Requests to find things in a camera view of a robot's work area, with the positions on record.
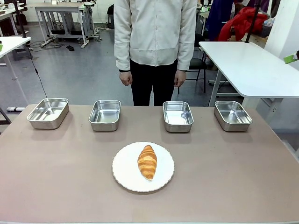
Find rectangular stainless steel container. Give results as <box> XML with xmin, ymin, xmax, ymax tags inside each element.
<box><xmin>88</xmin><ymin>99</ymin><xmax>121</xmax><ymax>132</ymax></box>
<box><xmin>162</xmin><ymin>101</ymin><xmax>194</xmax><ymax>133</ymax></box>
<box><xmin>214</xmin><ymin>100</ymin><xmax>253</xmax><ymax>133</ymax></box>
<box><xmin>26</xmin><ymin>98</ymin><xmax>70</xmax><ymax>130</ymax></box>

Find person's left hand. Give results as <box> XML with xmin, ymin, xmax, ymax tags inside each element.
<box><xmin>173</xmin><ymin>70</ymin><xmax>187</xmax><ymax>88</ymax></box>

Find person's right hand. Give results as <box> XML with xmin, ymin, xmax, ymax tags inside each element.
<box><xmin>119</xmin><ymin>70</ymin><xmax>133</xmax><ymax>86</ymax></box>

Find small white desk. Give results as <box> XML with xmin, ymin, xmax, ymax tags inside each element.
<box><xmin>0</xmin><ymin>36</ymin><xmax>32</xmax><ymax>105</ymax></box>

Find large white desk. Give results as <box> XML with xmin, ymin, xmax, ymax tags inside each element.
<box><xmin>198</xmin><ymin>41</ymin><xmax>299</xmax><ymax>108</ymax></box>

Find red garment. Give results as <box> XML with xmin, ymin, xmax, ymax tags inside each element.
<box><xmin>218</xmin><ymin>6</ymin><xmax>269</xmax><ymax>42</ymax></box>

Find dark blue garment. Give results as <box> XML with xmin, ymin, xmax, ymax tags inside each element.
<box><xmin>205</xmin><ymin>0</ymin><xmax>235</xmax><ymax>42</ymax></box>

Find black chair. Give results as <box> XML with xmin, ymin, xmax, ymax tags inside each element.
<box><xmin>178</xmin><ymin>34</ymin><xmax>208</xmax><ymax>94</ymax></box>

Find person's cream white jacket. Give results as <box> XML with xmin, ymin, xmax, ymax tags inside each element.
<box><xmin>114</xmin><ymin>0</ymin><xmax>198</xmax><ymax>72</ymax></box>

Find person's black trousers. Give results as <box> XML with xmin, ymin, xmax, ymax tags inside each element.
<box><xmin>129</xmin><ymin>58</ymin><xmax>178</xmax><ymax>107</ymax></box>

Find white scalloped plate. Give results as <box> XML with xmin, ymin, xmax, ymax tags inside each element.
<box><xmin>112</xmin><ymin>141</ymin><xmax>175</xmax><ymax>193</ymax></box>

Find golden brown croissant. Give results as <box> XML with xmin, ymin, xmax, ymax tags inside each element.
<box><xmin>137</xmin><ymin>144</ymin><xmax>157</xmax><ymax>181</ymax></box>

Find black camera pole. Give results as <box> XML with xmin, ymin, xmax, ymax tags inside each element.
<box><xmin>244</xmin><ymin>0</ymin><xmax>261</xmax><ymax>44</ymax></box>
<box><xmin>13</xmin><ymin>0</ymin><xmax>27</xmax><ymax>39</ymax></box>

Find thin black cable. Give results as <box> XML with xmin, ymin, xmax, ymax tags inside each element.
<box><xmin>24</xmin><ymin>45</ymin><xmax>48</xmax><ymax>98</ymax></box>

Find grey metal frame workbench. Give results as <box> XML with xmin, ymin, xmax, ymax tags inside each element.
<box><xmin>34</xmin><ymin>1</ymin><xmax>97</xmax><ymax>49</ymax></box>

